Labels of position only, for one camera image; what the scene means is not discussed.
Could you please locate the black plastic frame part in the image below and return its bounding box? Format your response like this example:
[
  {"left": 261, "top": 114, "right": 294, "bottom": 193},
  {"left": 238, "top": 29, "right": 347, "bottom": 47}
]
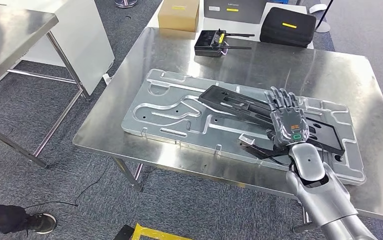
[{"left": 198, "top": 84, "right": 346, "bottom": 157}]

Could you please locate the black tool with yellow stripe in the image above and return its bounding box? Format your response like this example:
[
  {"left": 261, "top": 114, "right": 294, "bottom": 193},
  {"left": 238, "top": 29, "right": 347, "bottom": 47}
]
[{"left": 194, "top": 29, "right": 256, "bottom": 58}]

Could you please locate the steel frame side table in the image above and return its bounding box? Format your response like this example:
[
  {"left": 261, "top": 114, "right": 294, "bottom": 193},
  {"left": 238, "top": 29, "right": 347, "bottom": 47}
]
[{"left": 0, "top": 2, "right": 91, "bottom": 169}]

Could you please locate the black zip case yellow label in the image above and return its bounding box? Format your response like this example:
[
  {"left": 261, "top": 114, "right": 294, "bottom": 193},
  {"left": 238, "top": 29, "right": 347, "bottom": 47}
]
[{"left": 259, "top": 6, "right": 317, "bottom": 48}]

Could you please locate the round chrome stand base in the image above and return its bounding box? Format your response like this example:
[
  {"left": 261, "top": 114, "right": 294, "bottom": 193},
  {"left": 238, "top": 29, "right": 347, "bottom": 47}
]
[{"left": 114, "top": 0, "right": 139, "bottom": 9}]

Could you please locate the white cabinet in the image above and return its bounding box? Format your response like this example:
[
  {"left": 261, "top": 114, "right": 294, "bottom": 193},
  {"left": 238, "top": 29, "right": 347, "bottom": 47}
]
[{"left": 0, "top": 0, "right": 116, "bottom": 97}]

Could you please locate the grey flat carton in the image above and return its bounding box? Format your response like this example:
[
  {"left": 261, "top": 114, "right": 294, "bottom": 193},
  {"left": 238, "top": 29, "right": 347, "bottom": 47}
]
[{"left": 203, "top": 0, "right": 269, "bottom": 25}]

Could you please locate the person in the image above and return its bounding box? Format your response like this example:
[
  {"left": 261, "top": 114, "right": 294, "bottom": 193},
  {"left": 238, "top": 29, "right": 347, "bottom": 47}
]
[{"left": 0, "top": 202, "right": 58, "bottom": 235}]

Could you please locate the stamped silver metal panel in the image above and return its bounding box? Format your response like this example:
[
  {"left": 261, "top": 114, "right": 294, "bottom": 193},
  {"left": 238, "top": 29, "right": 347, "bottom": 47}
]
[{"left": 121, "top": 68, "right": 367, "bottom": 186}]

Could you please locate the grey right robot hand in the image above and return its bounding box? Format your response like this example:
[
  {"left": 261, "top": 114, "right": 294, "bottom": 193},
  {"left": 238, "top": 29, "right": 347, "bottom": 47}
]
[{"left": 264, "top": 86, "right": 311, "bottom": 149}]

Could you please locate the stainless steel workbench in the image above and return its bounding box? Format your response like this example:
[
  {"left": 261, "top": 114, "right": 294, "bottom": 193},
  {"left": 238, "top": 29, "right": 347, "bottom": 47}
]
[{"left": 72, "top": 27, "right": 383, "bottom": 233}]

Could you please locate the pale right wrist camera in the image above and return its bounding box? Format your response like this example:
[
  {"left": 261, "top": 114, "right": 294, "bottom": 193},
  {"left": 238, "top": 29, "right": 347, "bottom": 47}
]
[{"left": 238, "top": 133, "right": 256, "bottom": 146}]

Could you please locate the black floor cable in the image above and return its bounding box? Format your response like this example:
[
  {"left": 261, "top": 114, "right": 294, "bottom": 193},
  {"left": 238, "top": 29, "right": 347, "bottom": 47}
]
[{"left": 24, "top": 157, "right": 111, "bottom": 210}]

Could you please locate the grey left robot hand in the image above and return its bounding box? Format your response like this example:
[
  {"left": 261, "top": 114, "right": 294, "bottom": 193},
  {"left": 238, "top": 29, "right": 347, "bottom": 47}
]
[{"left": 113, "top": 224, "right": 135, "bottom": 240}]

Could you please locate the tan flat box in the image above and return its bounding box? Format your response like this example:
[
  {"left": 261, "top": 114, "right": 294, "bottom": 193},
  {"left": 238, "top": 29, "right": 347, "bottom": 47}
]
[{"left": 157, "top": 0, "right": 201, "bottom": 33}]

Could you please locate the black pole with white base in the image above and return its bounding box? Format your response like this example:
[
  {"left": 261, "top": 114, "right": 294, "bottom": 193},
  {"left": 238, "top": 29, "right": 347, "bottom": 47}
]
[{"left": 309, "top": 0, "right": 334, "bottom": 34}]

